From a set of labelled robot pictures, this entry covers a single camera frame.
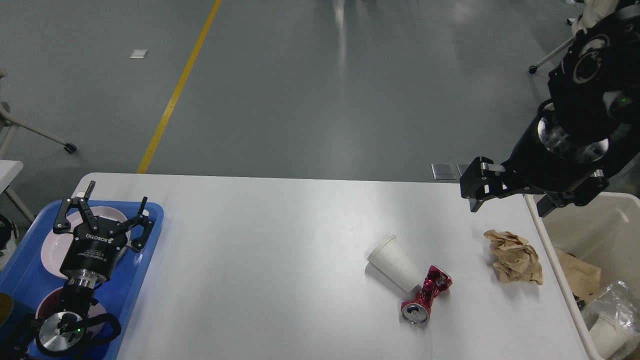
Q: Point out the green plate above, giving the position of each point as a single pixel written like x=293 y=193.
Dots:
x=125 y=248

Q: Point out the floor outlet plate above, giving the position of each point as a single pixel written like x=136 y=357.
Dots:
x=443 y=171
x=461 y=169

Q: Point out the beige plastic bin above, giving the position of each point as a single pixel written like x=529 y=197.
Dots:
x=604 y=233

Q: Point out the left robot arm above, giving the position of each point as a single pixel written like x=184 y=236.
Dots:
x=70 y=288

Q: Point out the pink mug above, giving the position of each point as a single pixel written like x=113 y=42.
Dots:
x=46 y=308

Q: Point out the dark green mug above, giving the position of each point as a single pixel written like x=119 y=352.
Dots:
x=17 y=327

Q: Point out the floor outlet plate right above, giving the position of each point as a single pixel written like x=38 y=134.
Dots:
x=461 y=169

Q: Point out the white side table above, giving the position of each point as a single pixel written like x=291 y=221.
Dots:
x=9 y=170

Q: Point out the floor outlet plate left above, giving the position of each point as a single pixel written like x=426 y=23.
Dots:
x=443 y=171

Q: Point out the brown paper bag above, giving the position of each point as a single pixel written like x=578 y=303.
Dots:
x=584 y=279

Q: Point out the brown paper ball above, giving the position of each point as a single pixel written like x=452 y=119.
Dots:
x=515 y=259

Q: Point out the pink plate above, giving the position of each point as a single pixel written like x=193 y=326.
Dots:
x=55 y=246

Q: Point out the foil small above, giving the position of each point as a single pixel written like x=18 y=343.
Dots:
x=618 y=303

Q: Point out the crushed red can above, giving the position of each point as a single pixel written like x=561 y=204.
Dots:
x=418 y=311

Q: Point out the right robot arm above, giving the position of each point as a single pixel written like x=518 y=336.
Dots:
x=584 y=134

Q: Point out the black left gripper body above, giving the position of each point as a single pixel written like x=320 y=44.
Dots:
x=94 y=252

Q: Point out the office chair right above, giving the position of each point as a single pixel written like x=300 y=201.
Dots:
x=594 y=12

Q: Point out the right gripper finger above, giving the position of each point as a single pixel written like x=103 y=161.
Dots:
x=552 y=201
x=484 y=180

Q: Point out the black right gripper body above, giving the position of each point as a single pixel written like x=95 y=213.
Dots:
x=546 y=158

